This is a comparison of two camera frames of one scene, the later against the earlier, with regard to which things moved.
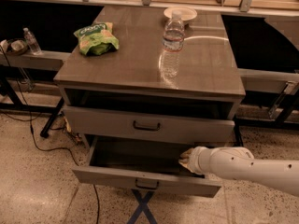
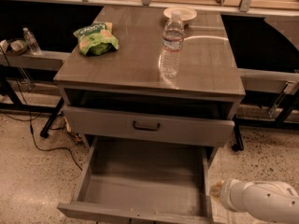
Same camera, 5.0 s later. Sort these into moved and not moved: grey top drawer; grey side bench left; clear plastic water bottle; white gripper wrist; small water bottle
Moved: white gripper wrist
Not moved: small water bottle; clear plastic water bottle; grey side bench left; grey top drawer
